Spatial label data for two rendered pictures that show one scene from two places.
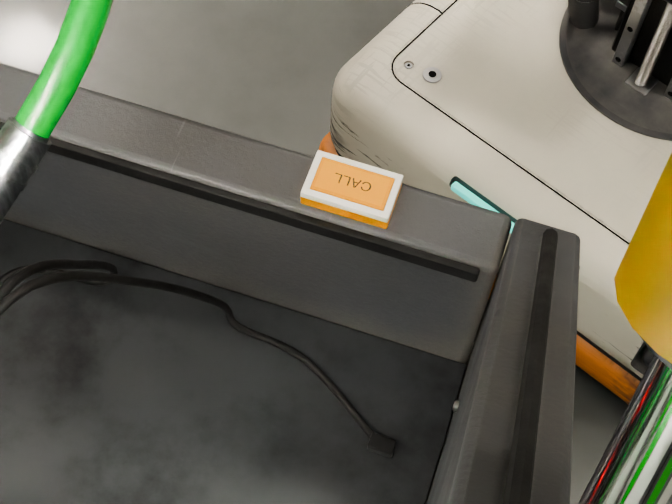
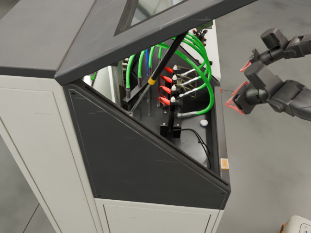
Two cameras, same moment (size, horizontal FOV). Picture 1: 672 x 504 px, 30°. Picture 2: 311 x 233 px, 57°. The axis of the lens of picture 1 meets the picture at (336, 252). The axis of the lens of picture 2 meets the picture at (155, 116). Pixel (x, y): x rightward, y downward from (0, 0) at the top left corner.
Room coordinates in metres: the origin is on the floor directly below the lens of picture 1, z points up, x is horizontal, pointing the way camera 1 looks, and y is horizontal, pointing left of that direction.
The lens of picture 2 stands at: (-0.04, -0.67, 1.97)
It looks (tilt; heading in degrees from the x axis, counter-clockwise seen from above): 46 degrees down; 81
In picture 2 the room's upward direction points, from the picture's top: 1 degrees clockwise
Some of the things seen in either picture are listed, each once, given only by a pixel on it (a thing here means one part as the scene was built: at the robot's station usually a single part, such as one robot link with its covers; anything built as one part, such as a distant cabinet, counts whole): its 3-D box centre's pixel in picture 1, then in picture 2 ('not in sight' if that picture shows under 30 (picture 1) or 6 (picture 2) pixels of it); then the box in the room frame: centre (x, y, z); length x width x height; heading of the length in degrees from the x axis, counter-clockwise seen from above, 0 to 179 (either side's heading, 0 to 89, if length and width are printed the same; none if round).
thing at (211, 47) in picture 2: not in sight; (200, 44); (0.49, 0.91, 0.97); 0.70 x 0.22 x 0.03; 77
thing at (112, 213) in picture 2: not in sight; (161, 183); (0.15, 0.27, 0.39); 0.70 x 0.58 x 0.79; 77
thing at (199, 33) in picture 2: not in sight; (200, 36); (0.49, 0.95, 1.01); 0.23 x 0.11 x 0.06; 77
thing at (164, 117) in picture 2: not in sight; (171, 112); (0.21, 0.38, 0.91); 0.34 x 0.10 x 0.15; 77
